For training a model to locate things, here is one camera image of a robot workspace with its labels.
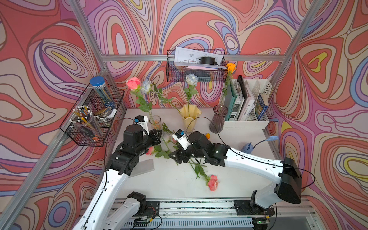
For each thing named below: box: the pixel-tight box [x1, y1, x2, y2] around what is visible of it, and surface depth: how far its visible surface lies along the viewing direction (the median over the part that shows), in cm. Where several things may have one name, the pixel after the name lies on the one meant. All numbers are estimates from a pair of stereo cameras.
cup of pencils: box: [69, 105, 102, 138], surface depth 63 cm
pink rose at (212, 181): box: [187, 158, 219, 192], surface depth 83 cm
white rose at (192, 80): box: [183, 73, 199, 117], surface depth 80 cm
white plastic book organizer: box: [218, 79, 273, 129], surface depth 103 cm
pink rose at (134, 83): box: [126, 76, 154, 122], surface depth 65 cm
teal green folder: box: [224, 78, 238, 122], surface depth 91 cm
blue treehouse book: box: [254, 93, 269, 121], surface depth 104 cm
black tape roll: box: [200, 56, 219, 66], surface depth 84 cm
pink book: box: [236, 74, 256, 122], surface depth 95 cm
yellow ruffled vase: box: [178, 104, 203, 133], surface depth 95 cm
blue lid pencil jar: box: [89, 75, 116, 109], surface depth 75 cm
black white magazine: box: [229, 80, 245, 122], surface depth 95 cm
